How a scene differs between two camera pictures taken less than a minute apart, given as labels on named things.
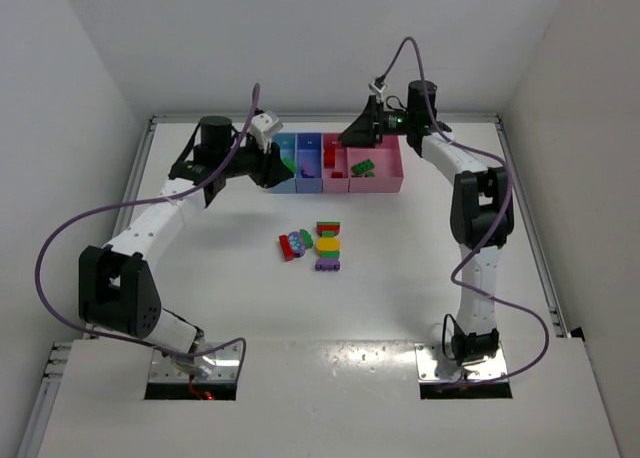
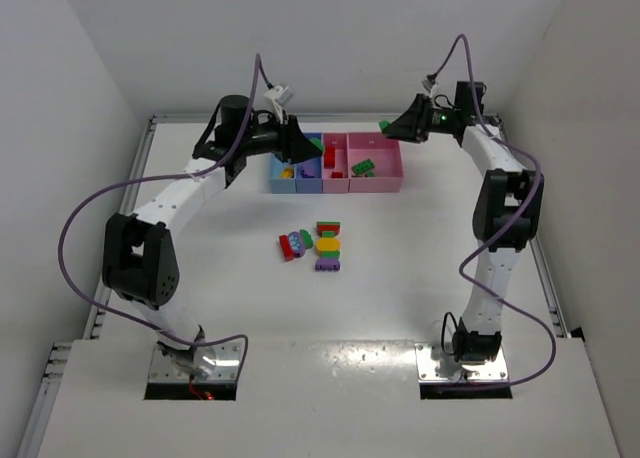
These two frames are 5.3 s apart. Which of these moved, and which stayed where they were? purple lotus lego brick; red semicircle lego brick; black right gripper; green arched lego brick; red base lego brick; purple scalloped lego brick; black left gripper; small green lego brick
Moved: black left gripper; small green lego brick; black right gripper
Stayed: purple scalloped lego brick; red semicircle lego brick; red base lego brick; green arched lego brick; purple lotus lego brick
